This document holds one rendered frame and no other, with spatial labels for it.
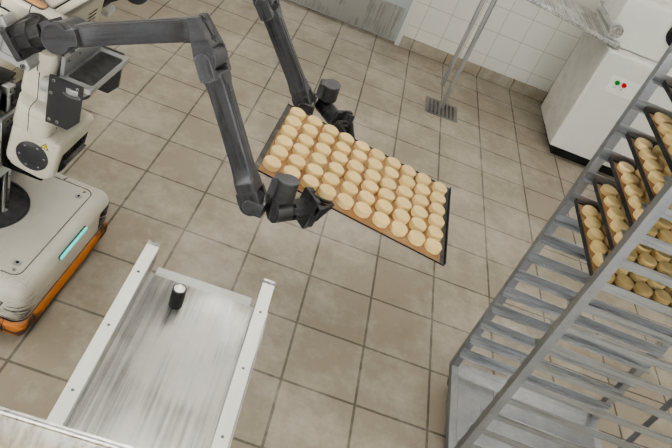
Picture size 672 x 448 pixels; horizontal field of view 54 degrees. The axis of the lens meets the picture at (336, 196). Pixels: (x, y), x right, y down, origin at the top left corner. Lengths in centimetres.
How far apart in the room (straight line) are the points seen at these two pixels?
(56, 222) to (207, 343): 116
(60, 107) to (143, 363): 87
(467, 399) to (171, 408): 151
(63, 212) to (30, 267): 29
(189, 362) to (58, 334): 114
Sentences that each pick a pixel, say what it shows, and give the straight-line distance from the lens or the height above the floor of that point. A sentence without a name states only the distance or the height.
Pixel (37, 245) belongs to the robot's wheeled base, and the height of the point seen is 28.
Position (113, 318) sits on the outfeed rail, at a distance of 146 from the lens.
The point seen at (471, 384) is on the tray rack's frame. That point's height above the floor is 15.
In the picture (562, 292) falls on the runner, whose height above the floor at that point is 68.
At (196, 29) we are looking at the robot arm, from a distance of 159.
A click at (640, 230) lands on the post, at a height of 127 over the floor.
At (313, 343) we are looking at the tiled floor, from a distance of 275.
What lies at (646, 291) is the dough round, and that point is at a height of 106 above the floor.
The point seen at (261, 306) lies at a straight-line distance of 155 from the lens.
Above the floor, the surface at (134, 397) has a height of 84.
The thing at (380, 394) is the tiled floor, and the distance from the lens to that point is 271.
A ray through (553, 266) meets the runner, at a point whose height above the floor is 77.
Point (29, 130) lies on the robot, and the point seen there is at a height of 75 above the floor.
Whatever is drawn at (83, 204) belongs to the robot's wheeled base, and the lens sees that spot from 264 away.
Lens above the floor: 202
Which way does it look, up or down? 35 degrees down
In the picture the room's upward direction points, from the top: 23 degrees clockwise
